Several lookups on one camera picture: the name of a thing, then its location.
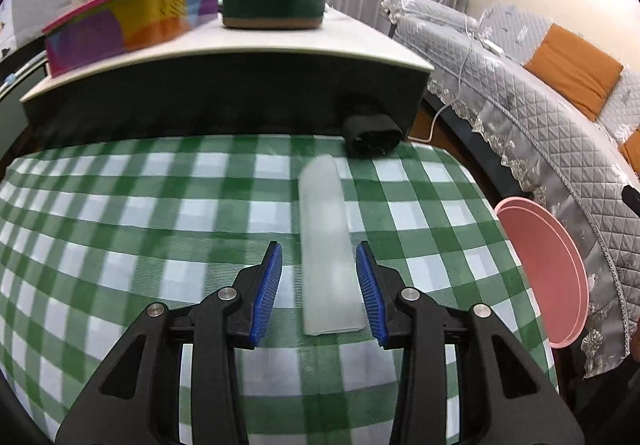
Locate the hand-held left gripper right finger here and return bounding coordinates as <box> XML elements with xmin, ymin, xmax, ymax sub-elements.
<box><xmin>355</xmin><ymin>240</ymin><xmax>586</xmax><ymax>445</ymax></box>

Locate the dark media cabinet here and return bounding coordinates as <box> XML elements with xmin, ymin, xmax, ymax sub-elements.
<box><xmin>0</xmin><ymin>50</ymin><xmax>48</xmax><ymax>161</ymax></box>

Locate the white cable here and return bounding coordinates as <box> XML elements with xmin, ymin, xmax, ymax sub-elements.
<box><xmin>410</xmin><ymin>15</ymin><xmax>496</xmax><ymax>143</ymax></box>

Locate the pink plastic bin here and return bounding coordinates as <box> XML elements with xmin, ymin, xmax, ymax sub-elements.
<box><xmin>494</xmin><ymin>196</ymin><xmax>588</xmax><ymax>351</ymax></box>

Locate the green round box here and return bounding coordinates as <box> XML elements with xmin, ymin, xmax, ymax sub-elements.
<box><xmin>221</xmin><ymin>0</ymin><xmax>327</xmax><ymax>30</ymax></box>

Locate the orange cushion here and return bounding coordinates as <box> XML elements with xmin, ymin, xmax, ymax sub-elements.
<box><xmin>524</xmin><ymin>24</ymin><xmax>625</xmax><ymax>122</ymax></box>
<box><xmin>619</xmin><ymin>128</ymin><xmax>640</xmax><ymax>171</ymax></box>

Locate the white-topped coffee table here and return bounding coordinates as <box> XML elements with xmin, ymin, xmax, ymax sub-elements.
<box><xmin>20</xmin><ymin>5</ymin><xmax>435</xmax><ymax>151</ymax></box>

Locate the translucent white plastic sleeve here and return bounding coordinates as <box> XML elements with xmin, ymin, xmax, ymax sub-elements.
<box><xmin>298</xmin><ymin>155</ymin><xmax>366</xmax><ymax>337</ymax></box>

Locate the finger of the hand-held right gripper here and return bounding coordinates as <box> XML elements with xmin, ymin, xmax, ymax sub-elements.
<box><xmin>621</xmin><ymin>185</ymin><xmax>640</xmax><ymax>216</ymax></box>

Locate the colourful storage box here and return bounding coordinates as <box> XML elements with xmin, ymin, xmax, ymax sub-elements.
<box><xmin>41</xmin><ymin>0</ymin><xmax>221</xmax><ymax>78</ymax></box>

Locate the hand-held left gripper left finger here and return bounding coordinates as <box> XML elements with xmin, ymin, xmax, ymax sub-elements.
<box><xmin>55</xmin><ymin>240</ymin><xmax>283</xmax><ymax>445</ymax></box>

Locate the green checked tablecloth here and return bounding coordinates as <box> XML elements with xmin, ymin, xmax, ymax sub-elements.
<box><xmin>0</xmin><ymin>134</ymin><xmax>558</xmax><ymax>445</ymax></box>

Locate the grey quilted sofa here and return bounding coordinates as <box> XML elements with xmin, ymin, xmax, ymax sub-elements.
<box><xmin>380</xmin><ymin>0</ymin><xmax>640</xmax><ymax>378</ymax></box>

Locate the black cloth roll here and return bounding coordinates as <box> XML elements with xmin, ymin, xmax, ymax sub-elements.
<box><xmin>342</xmin><ymin>112</ymin><xmax>403</xmax><ymax>158</ymax></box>

